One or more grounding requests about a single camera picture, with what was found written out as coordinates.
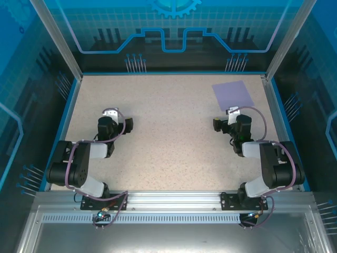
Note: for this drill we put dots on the aluminium side rail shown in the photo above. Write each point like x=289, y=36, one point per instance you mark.
x=273, y=105

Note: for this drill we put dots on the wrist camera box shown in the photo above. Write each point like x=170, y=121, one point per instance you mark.
x=110, y=112
x=233, y=117

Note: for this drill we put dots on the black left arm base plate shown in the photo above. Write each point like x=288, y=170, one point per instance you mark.
x=88, y=205

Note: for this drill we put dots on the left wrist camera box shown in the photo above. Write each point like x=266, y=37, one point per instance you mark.
x=110, y=112

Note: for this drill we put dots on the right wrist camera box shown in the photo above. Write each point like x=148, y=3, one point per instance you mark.
x=233, y=117

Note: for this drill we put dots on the steel sheet panel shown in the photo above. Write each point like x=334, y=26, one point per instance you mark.
x=168, y=239

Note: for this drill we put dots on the lilac paper sheet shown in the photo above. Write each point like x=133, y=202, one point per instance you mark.
x=233, y=95

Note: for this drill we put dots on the aluminium frame post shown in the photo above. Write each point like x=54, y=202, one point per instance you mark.
x=286, y=39
x=59, y=39

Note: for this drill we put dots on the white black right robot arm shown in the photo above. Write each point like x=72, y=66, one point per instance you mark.
x=276, y=168

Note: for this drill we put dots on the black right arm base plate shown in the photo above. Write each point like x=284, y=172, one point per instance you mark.
x=227, y=201

